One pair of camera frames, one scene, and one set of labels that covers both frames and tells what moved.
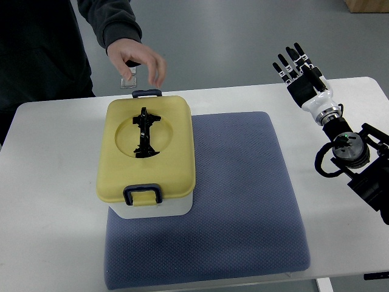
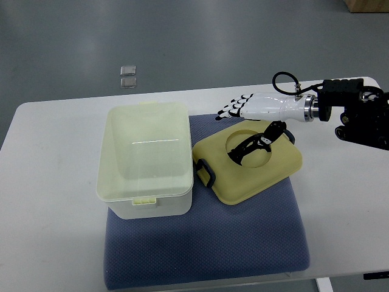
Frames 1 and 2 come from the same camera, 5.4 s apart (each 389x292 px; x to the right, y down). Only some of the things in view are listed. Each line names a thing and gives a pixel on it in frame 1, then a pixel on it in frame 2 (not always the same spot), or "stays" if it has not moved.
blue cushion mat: [244, 222] stays
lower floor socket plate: [131, 83] stays
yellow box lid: [173, 169] to [233, 182]
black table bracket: [376, 275] stays
